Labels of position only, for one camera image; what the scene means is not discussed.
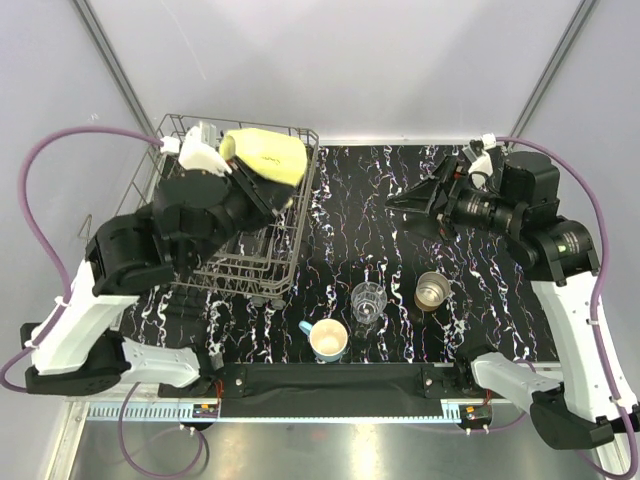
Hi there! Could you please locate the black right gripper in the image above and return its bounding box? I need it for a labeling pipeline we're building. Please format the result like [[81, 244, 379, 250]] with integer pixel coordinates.
[[385, 154, 524, 246]]

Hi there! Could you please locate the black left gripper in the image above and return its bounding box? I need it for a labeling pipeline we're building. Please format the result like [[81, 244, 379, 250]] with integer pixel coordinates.
[[187, 154, 296, 269]]

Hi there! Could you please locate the blue mug cream inside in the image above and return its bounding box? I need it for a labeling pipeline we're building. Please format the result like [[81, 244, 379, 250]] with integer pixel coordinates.
[[298, 318, 349, 363]]

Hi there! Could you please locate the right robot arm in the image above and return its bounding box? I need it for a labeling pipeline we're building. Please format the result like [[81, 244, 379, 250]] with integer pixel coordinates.
[[385, 151, 639, 450]]

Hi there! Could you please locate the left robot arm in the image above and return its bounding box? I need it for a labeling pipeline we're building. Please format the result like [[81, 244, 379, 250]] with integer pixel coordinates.
[[21, 156, 306, 397]]

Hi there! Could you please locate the brown metal cup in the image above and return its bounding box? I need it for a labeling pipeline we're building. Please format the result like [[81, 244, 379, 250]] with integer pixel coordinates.
[[414, 272, 451, 312]]

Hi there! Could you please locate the black marble pattern mat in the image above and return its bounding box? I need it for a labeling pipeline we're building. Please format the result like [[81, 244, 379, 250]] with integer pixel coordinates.
[[120, 146, 557, 363]]

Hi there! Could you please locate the clear glass cup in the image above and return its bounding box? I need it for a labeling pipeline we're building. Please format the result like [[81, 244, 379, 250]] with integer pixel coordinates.
[[351, 282, 387, 325]]

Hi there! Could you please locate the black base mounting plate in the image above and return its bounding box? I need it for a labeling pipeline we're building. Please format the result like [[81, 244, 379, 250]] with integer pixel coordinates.
[[157, 362, 494, 419]]

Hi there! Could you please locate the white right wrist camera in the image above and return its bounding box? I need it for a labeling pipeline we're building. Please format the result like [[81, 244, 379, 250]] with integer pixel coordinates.
[[462, 133, 497, 189]]

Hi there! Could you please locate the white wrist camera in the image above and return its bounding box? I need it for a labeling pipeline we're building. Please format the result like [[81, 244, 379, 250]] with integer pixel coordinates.
[[160, 121, 232, 177], [462, 133, 497, 189]]

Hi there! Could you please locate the grey wire dish rack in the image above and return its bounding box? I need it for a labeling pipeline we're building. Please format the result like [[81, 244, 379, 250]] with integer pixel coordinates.
[[78, 113, 321, 309]]

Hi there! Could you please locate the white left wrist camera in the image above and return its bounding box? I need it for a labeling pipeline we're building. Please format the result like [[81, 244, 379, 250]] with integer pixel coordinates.
[[160, 121, 232, 177]]

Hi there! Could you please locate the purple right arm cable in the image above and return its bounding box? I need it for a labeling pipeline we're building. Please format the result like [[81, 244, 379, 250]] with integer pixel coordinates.
[[494, 136, 640, 474]]

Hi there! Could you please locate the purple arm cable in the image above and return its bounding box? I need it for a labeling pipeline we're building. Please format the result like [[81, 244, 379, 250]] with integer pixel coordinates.
[[494, 136, 640, 474], [0, 125, 166, 392]]

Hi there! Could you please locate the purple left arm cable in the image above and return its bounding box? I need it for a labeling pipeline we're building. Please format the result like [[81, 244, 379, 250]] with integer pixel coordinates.
[[0, 125, 166, 392]]

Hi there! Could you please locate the white slotted cable duct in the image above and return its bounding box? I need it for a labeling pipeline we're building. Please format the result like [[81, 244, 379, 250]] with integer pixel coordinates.
[[87, 402, 220, 423]]

